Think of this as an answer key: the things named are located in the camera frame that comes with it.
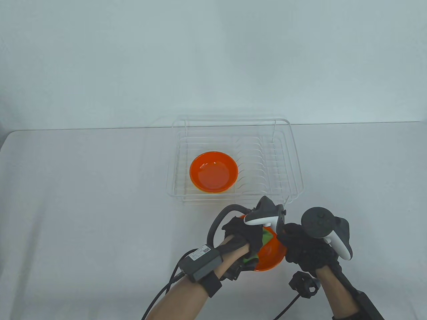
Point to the person's right forearm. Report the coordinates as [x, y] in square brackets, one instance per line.
[333, 293]

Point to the orange bowl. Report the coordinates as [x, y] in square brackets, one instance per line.
[273, 253]
[213, 171]

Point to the yellow bowl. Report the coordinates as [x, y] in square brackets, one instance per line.
[213, 191]

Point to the grey and white controller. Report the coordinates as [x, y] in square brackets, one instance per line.
[267, 206]
[317, 221]

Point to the person's right hand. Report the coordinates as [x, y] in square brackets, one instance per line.
[310, 253]

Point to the person's left hand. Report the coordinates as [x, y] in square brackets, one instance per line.
[248, 233]

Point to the grey wrist sensor box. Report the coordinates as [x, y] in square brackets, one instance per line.
[367, 305]
[203, 263]

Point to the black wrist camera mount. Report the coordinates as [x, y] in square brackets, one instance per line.
[303, 283]
[233, 271]

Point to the person's left forearm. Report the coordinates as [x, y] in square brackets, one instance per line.
[186, 296]

